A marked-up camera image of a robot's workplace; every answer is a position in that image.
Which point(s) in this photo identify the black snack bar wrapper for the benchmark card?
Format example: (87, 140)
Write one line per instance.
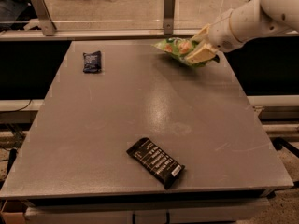
(156, 161)

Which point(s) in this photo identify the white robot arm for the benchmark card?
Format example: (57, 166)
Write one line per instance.
(235, 27)

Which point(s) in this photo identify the left metal glass bracket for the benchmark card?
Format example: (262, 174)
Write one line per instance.
(45, 22)

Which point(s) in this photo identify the dark blue rxbar wrapper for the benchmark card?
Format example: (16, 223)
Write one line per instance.
(92, 62)

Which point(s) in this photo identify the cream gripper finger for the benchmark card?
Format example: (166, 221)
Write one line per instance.
(202, 34)
(202, 53)

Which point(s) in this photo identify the cardboard box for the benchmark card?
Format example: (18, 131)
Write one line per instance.
(13, 212)

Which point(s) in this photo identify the seated person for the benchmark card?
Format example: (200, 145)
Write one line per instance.
(15, 13)

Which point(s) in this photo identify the green rice chip bag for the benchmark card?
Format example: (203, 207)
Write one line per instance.
(179, 48)

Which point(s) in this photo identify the middle metal glass bracket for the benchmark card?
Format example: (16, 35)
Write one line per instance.
(168, 18)

